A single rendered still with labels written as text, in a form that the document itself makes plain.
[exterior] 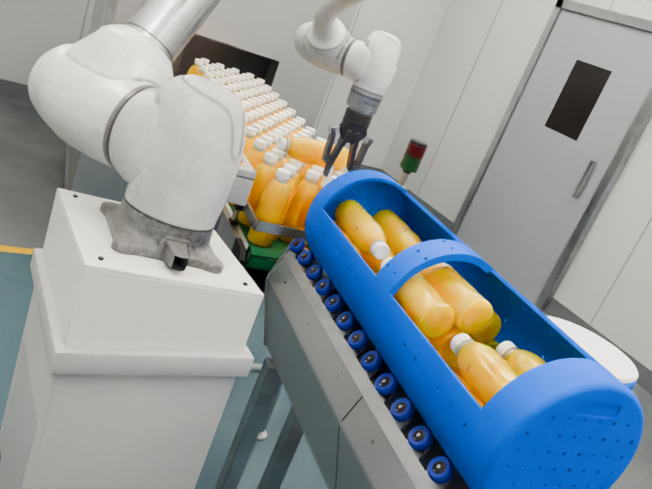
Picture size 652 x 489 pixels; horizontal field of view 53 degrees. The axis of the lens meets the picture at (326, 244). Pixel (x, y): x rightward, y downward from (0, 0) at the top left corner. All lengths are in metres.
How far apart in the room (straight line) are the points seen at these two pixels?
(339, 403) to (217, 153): 0.61
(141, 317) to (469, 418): 0.51
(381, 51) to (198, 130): 0.85
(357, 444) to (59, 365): 0.58
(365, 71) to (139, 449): 1.08
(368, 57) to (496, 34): 4.66
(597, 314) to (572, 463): 4.07
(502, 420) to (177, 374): 0.50
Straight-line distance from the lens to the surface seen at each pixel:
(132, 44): 1.16
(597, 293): 5.15
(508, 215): 5.68
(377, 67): 1.76
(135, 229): 1.06
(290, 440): 2.04
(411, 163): 2.21
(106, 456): 1.19
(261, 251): 1.82
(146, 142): 1.04
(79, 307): 1.00
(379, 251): 1.47
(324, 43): 1.77
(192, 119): 1.01
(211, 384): 1.15
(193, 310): 1.05
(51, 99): 1.16
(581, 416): 1.04
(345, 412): 1.36
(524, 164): 5.68
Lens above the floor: 1.58
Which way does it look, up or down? 19 degrees down
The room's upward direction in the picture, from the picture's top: 22 degrees clockwise
